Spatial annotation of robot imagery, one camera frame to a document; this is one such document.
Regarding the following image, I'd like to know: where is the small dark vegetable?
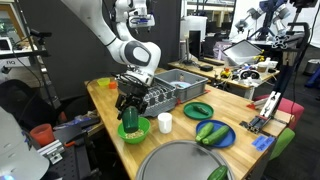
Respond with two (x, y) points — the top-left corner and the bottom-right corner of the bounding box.
(193, 105), (210, 116)

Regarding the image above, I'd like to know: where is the gray dish rack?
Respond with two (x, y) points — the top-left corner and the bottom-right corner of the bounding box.
(117, 79), (179, 118)

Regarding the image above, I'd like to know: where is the dark green plate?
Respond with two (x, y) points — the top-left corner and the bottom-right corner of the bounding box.
(183, 101), (215, 121)

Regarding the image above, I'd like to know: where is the light blue dish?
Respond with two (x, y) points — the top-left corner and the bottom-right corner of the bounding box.
(169, 80), (192, 90)

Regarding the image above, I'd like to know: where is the bright green plastic bowl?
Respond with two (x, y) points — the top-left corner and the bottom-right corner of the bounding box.
(116, 116), (151, 145)

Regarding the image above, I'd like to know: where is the gray round tray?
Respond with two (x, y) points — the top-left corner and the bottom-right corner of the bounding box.
(135, 139), (235, 180)

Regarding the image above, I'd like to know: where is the green cucumber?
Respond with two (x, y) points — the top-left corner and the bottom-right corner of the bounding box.
(201, 124), (231, 146)
(206, 164), (229, 180)
(195, 121), (215, 143)

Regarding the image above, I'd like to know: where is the blue tape patch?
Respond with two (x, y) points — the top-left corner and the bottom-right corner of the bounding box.
(251, 134), (278, 153)

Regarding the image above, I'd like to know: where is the lime green bowl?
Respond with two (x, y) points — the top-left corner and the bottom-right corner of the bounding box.
(96, 77), (111, 88)

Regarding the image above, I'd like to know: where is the white mug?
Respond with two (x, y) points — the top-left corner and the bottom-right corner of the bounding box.
(157, 112), (174, 135)

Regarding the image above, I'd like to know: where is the blue plate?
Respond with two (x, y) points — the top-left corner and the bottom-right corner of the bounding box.
(195, 119), (237, 149)

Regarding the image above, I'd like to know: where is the aluminum bracket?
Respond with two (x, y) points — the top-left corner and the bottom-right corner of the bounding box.
(36, 139), (66, 165)

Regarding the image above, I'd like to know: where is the aluminum rail clamp stand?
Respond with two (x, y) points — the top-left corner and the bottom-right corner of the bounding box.
(239, 90), (283, 135)

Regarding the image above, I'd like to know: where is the black power adapter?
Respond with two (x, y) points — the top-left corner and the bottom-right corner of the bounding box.
(199, 64), (214, 73)

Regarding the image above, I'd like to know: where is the pile of tan nuts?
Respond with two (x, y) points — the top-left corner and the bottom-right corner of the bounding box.
(124, 129), (145, 140)

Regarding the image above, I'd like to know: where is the black camera on stand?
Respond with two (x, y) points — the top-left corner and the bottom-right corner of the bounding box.
(28, 29), (53, 38)

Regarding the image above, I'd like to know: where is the pink chair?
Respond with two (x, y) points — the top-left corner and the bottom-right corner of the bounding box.
(254, 94), (305, 130)

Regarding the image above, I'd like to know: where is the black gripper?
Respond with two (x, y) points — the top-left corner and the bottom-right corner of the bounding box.
(114, 73), (150, 121)

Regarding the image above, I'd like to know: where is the black computer monitor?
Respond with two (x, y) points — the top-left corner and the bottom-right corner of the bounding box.
(187, 29), (203, 63)

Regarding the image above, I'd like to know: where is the black camera stand pole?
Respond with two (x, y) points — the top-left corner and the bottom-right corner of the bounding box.
(272, 21), (311, 99)

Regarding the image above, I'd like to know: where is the yellow rubber duck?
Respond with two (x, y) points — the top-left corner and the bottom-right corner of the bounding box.
(221, 67), (233, 80)

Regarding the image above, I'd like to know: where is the white machine housing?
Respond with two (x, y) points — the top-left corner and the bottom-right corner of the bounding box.
(0, 106), (50, 180)

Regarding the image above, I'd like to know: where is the green chair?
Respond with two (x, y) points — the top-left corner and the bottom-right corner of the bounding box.
(269, 127), (296, 161)

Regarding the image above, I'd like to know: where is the gray trash can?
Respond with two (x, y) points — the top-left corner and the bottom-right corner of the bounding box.
(303, 58), (320, 77)

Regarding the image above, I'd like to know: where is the orange red cup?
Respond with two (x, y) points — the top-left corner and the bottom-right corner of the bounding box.
(29, 123), (56, 148)

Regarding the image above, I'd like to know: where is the white black headset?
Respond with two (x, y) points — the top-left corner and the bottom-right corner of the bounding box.
(239, 68), (262, 81)

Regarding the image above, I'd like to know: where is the dark green cup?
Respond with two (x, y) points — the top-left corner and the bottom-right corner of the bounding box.
(121, 105), (140, 134)

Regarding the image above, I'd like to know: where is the clear plastic storage bin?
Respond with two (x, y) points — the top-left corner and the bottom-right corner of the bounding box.
(222, 39), (264, 66)

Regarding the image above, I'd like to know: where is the wooden background desk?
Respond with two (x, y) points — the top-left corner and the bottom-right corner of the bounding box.
(167, 59), (281, 100)

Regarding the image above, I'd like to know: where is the gray plastic bin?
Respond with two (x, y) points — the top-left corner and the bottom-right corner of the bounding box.
(154, 68), (210, 104)

